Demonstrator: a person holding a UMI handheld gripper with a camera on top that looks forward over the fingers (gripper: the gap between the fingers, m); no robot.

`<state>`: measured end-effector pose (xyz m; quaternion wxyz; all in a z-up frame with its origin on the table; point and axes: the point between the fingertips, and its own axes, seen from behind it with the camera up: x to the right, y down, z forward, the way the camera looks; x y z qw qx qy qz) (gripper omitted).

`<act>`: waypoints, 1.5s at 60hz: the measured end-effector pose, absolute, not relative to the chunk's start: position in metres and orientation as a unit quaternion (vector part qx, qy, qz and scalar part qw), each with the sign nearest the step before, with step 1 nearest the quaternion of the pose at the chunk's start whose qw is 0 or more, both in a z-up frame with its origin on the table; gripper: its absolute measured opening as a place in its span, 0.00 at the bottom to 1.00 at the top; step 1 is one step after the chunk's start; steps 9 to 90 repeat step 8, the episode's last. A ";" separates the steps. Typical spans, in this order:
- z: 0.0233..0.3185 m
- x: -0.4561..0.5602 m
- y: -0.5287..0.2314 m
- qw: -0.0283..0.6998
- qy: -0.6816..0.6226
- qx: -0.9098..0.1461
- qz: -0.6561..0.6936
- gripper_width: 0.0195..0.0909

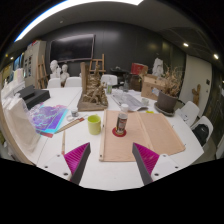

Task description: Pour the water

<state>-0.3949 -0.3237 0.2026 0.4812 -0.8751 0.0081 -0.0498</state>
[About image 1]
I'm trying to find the pale wooden sticks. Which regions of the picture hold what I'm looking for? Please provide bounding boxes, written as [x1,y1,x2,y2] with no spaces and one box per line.
[54,115,89,135]

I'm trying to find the dark wall screen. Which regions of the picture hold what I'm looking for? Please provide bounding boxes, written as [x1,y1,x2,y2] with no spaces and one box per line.
[49,34,95,63]

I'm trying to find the long white ceiling light panel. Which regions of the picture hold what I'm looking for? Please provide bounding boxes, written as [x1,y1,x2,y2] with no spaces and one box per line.
[14,0,144,43]

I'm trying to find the white plaster bust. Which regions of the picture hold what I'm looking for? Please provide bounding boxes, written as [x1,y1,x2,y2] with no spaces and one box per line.
[60,64,70,88]
[49,59,62,80]

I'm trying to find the cardboard box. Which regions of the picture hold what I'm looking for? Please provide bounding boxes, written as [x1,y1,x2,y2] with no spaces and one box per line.
[140,73,165,102]

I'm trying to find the black backpack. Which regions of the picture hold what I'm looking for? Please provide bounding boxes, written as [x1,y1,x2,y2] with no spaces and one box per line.
[193,123,210,147]

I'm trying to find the flat round red coaster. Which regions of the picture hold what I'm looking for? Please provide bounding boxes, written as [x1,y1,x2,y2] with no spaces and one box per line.
[111,127,128,138]

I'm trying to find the red box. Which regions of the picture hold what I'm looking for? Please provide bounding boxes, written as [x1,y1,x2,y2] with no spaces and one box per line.
[129,62,149,76]

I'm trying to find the pile of newspapers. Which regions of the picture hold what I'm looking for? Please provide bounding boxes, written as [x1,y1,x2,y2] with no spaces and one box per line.
[111,90,149,113]

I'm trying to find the blue and purple painting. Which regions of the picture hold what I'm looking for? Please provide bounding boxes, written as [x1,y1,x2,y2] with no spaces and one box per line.
[29,103,69,135]

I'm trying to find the dried plant in grey pot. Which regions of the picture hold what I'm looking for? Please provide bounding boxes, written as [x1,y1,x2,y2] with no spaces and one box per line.
[156,64,184,114]

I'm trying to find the grey plant saucer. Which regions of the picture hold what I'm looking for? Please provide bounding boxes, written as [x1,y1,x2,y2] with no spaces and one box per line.
[153,101,176,117]

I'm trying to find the white plaster figure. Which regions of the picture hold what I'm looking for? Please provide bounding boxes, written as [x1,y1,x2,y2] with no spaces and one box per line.
[152,57,165,78]

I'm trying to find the small paint jar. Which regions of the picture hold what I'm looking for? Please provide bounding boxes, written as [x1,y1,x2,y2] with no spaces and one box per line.
[70,106,80,118]

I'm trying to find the white plastic chair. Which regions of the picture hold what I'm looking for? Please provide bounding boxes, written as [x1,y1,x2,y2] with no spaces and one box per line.
[191,115,214,148]
[46,77,63,89]
[64,76,83,88]
[176,100,200,127]
[100,73,119,88]

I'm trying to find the tan wooden drawing board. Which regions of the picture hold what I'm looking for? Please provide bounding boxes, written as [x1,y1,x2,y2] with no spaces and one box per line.
[98,109,187,163]

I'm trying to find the white shelf cabinet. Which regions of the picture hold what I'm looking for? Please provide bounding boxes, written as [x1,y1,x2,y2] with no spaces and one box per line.
[23,40,48,89]

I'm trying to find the wooden figure carving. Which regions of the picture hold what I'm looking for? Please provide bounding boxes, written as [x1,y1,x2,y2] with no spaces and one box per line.
[191,83,202,106]

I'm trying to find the wooden easel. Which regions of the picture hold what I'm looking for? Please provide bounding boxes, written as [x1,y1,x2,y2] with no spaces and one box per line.
[88,53,107,75]
[35,54,50,90]

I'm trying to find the clear bottle with dark label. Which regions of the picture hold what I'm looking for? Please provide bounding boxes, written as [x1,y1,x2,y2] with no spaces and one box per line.
[115,103,130,136]

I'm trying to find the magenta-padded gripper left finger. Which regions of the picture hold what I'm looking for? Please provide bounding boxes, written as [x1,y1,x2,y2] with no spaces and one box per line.
[40,142,92,186]

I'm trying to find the grey translucent bottle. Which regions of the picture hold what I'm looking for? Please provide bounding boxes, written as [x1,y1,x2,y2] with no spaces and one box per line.
[122,79,130,93]

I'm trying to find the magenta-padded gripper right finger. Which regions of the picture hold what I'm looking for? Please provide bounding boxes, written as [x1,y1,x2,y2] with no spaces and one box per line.
[131,142,184,186]

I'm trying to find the black flat box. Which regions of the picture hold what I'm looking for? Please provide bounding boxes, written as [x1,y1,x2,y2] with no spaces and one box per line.
[15,84,36,101]
[23,89,51,111]

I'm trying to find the long wooden paintbrush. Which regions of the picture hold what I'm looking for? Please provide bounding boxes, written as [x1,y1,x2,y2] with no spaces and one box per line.
[61,129,67,156]

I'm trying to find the yellow-green mug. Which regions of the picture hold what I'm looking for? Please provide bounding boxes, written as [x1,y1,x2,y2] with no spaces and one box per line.
[87,114,102,136]

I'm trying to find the clear spray bottle green label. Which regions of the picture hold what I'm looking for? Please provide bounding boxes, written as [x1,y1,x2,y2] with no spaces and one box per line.
[106,78,113,95]

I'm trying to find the brown sculpture on wooden base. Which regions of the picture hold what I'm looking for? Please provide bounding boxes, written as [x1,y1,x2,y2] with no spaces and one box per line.
[77,61,109,112]

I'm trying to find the white paper bag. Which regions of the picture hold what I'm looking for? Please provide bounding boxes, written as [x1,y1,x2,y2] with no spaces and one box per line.
[1,93,42,153]

